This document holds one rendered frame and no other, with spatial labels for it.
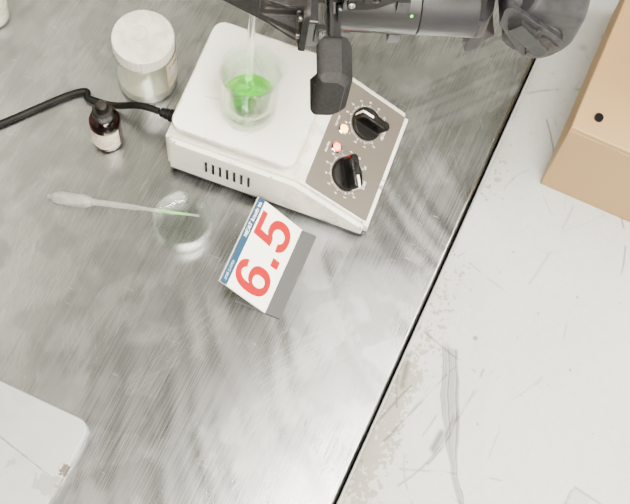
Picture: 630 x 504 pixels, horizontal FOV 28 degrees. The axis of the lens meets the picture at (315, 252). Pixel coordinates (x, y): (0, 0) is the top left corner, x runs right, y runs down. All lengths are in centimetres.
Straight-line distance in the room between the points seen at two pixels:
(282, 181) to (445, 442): 28
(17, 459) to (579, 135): 57
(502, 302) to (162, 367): 32
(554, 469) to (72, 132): 55
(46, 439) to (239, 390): 17
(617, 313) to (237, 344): 36
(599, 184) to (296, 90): 30
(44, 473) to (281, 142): 36
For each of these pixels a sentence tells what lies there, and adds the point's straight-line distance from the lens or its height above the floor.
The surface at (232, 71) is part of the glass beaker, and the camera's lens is 112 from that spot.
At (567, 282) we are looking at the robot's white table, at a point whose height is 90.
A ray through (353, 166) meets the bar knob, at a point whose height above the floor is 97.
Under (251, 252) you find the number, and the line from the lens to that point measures 114.
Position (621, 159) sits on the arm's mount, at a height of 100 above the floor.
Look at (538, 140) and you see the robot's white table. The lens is 126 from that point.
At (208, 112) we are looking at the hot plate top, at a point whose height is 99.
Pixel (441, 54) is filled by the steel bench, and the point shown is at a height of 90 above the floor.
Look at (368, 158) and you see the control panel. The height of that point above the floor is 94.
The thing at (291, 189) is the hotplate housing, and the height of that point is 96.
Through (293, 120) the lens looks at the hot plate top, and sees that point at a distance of 114.
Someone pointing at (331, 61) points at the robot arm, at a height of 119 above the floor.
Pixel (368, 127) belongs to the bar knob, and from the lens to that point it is 118.
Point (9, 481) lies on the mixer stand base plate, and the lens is 112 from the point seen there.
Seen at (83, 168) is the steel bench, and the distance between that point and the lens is 122.
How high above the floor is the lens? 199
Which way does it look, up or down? 68 degrees down
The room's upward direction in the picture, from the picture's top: 10 degrees clockwise
